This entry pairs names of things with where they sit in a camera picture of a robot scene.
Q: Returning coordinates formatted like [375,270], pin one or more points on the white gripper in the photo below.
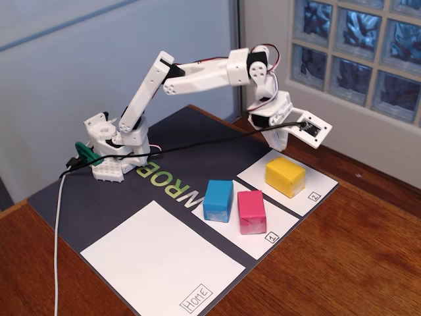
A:
[275,139]

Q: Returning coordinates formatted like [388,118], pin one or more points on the yellow paper box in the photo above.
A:
[283,177]

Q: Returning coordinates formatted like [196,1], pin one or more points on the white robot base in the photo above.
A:
[105,171]

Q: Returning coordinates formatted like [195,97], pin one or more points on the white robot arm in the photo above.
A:
[197,75]

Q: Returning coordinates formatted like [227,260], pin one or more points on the pink paper box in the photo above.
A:
[251,210]

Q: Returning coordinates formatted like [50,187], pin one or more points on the blue paper box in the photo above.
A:
[217,200]

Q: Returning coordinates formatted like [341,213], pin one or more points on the white sheet marked home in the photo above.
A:
[158,256]

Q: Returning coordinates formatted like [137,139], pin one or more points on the white sheet marked two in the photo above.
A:
[253,174]

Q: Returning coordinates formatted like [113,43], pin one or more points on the white sheet marked one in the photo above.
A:
[279,224]

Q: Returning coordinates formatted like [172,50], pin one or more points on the glass block window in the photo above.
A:
[355,26]

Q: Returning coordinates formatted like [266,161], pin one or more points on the dark grey printed mat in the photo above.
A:
[98,204]

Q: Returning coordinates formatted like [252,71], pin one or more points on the green table clamp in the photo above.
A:
[86,152]

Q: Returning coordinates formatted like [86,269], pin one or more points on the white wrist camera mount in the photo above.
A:
[314,140]

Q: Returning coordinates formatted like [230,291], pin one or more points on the grey metal door post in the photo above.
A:
[237,33]

